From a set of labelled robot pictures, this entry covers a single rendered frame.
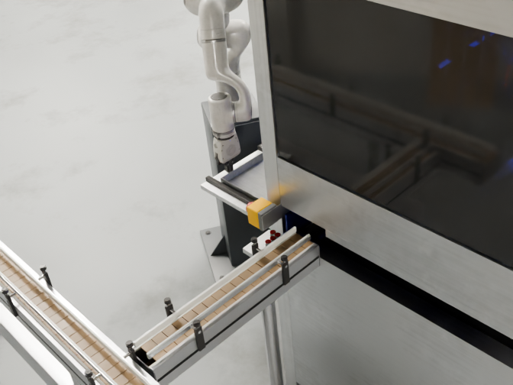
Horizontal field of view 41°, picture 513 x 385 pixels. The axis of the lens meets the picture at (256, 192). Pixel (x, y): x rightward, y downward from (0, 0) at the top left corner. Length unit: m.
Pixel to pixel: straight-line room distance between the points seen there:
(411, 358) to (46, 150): 3.28
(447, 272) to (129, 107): 3.64
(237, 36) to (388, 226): 1.30
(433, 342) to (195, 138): 2.88
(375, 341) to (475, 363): 0.39
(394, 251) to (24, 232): 2.65
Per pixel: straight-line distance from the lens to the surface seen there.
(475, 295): 1.93
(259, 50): 2.03
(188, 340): 2.02
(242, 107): 2.50
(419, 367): 2.28
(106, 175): 4.48
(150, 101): 5.22
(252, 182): 2.64
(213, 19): 2.48
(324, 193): 2.10
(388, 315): 2.22
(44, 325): 2.20
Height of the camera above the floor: 2.42
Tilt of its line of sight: 36 degrees down
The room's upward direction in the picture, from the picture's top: 6 degrees counter-clockwise
